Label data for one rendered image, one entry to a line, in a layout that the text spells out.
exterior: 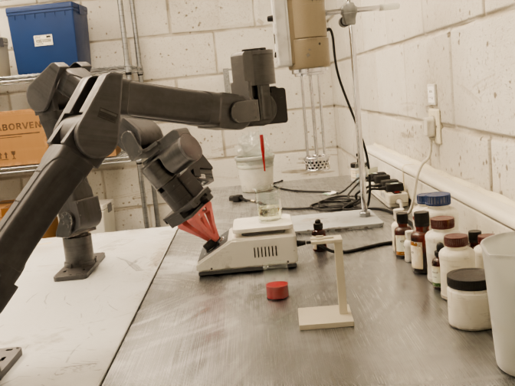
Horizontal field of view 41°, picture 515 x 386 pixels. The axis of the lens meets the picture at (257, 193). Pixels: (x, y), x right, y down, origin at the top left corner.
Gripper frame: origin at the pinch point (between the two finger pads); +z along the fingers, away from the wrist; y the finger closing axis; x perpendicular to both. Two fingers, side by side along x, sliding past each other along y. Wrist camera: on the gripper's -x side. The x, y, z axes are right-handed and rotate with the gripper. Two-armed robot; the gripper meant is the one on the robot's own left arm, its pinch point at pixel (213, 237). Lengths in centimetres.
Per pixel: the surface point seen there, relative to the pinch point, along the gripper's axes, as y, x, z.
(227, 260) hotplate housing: -3.3, 3.8, 4.2
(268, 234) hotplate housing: -9.8, -2.9, 5.5
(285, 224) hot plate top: -12.9, -5.3, 5.8
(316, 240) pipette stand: -36.8, 17.9, 2.8
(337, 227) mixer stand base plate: -1.3, -32.2, 20.9
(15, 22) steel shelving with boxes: 164, -138, -103
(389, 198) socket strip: 0, -59, 30
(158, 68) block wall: 152, -185, -47
